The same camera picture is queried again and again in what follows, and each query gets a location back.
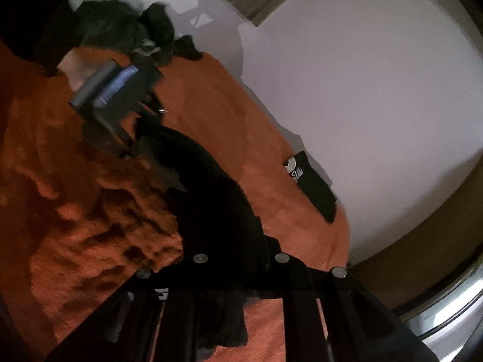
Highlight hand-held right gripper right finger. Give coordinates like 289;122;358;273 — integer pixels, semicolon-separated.
260;235;439;362

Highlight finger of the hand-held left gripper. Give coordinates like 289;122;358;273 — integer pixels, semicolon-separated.
124;62;165;121

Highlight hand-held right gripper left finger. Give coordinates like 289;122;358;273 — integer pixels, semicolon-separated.
43;253;213;362

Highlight black paisley print cloth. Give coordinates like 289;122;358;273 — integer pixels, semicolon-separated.
132;113;272;360

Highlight person's left forearm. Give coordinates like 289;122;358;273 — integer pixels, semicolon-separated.
58;51;102;91

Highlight pile of dark clothes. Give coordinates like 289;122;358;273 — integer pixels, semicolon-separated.
34;0;204;76

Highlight orange blanket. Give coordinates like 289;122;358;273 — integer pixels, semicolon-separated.
0;41;351;362

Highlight folded black garment white print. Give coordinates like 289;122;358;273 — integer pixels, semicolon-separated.
283;151;338;224

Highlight brown wooden wardrobe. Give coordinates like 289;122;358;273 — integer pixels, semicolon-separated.
347;181;483;302

